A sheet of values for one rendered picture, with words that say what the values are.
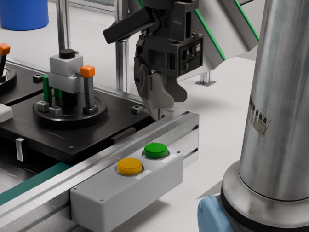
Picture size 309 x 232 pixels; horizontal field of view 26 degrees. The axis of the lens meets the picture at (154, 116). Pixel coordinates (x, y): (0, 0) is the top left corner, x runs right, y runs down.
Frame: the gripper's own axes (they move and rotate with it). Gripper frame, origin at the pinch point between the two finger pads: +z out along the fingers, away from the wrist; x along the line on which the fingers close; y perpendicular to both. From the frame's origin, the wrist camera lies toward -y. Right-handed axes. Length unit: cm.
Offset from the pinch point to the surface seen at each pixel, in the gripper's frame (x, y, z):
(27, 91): 4.0, -35.7, 6.6
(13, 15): 54, -98, 12
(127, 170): -8.8, 1.5, 6.8
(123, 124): 3.9, -10.1, 6.7
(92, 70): 1.5, -15.1, -3.5
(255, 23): 156, -68, 33
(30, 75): 10.7, -42.2, 6.6
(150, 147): -0.5, -0.3, 6.5
